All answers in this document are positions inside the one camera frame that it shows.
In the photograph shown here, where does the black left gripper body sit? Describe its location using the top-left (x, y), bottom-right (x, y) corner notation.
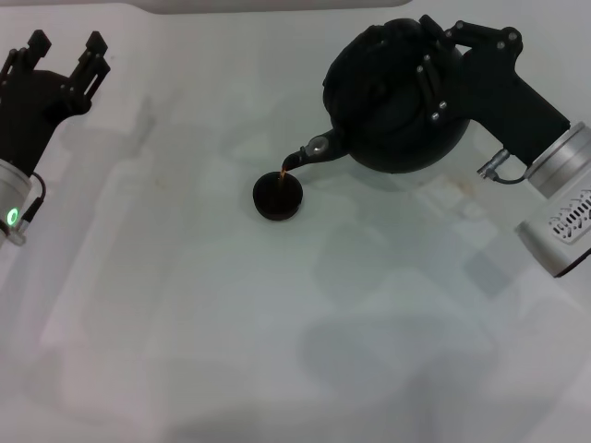
top-left (0, 70), bottom-right (87, 175)

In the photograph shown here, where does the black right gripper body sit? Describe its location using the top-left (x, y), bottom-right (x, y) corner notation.
top-left (442, 48), bottom-right (572, 166)

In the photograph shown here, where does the black teapot with handle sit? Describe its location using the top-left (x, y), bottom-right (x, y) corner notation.
top-left (280, 18), bottom-right (471, 175)

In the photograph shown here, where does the black teacup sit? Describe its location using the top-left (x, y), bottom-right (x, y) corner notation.
top-left (252, 169), bottom-right (305, 221)

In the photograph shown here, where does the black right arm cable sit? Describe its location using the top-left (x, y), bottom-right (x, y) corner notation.
top-left (477, 150), bottom-right (532, 184)

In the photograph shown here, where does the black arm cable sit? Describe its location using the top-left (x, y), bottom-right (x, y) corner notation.
top-left (477, 150), bottom-right (532, 184)
top-left (18, 173), bottom-right (47, 223)

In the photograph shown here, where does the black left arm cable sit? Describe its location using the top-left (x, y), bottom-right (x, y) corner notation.
top-left (18, 173), bottom-right (47, 223)

